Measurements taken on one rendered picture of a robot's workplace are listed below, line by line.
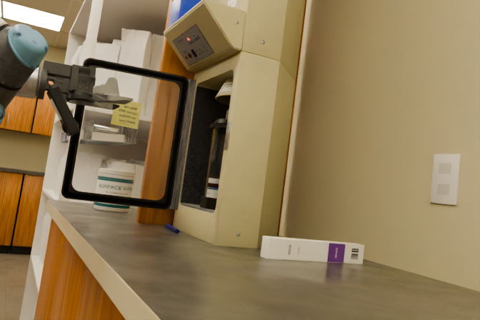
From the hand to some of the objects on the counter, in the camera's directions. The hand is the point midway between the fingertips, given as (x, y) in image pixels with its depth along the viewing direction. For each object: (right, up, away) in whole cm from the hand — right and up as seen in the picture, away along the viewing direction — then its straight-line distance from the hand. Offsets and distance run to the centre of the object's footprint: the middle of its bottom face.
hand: (126, 106), depth 113 cm
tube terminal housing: (+26, -36, +14) cm, 46 cm away
